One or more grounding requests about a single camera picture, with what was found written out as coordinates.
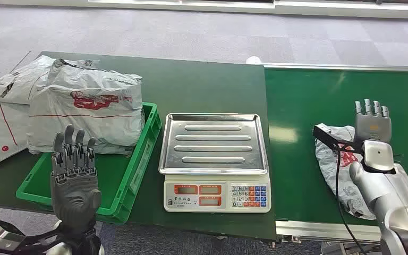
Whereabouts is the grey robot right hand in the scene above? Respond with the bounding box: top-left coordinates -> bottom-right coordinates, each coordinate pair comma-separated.
354,98 -> 392,145

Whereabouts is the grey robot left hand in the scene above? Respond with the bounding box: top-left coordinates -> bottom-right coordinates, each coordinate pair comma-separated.
50,124 -> 102,233

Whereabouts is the small grey courier bag package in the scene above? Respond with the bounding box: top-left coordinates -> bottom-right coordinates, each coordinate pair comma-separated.
314,124 -> 377,220

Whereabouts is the green conveyor belt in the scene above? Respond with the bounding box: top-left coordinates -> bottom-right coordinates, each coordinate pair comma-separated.
264,66 -> 408,226

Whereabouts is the large grey courier bag package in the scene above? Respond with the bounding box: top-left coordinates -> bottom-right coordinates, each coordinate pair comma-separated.
26,58 -> 146,156

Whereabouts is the white package with QR codes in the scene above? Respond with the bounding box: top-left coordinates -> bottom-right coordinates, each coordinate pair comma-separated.
0,100 -> 32,173

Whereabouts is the grey package with black print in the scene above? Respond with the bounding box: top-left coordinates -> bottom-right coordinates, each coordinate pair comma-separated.
0,55 -> 57,106

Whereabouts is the green plastic crate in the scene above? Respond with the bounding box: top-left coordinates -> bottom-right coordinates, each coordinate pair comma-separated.
15,102 -> 163,225

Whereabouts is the thin grey rod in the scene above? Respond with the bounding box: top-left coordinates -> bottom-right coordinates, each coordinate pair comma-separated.
10,50 -> 32,74

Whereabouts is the white electronic scale steel pan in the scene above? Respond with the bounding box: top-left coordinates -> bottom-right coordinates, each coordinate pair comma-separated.
158,112 -> 272,214

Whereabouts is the dark green table board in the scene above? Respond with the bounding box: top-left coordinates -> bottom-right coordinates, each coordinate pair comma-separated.
0,52 -> 277,241

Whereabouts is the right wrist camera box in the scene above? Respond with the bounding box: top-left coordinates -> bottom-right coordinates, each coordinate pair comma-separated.
313,124 -> 364,155

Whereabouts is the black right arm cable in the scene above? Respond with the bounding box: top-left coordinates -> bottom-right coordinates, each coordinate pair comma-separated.
334,142 -> 360,255

